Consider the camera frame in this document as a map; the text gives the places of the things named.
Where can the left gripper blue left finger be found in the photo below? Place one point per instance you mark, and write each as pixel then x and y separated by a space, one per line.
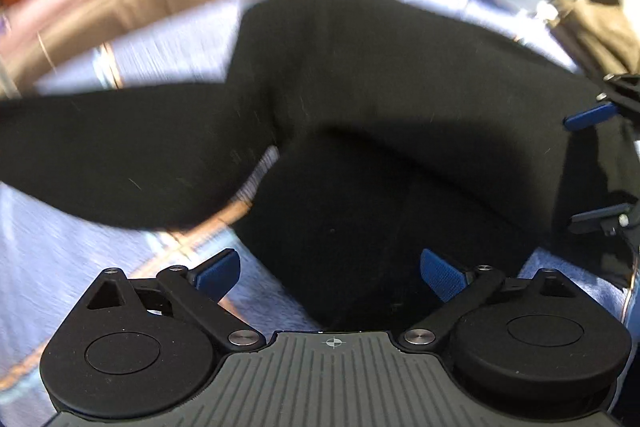
pixel 195 296

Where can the black knit sweater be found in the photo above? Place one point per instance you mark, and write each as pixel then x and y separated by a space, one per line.
pixel 398 131

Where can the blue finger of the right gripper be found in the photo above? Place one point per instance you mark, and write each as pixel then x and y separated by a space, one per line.
pixel 590 117
pixel 608 220

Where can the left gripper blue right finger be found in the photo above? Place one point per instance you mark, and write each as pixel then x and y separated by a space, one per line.
pixel 460 291

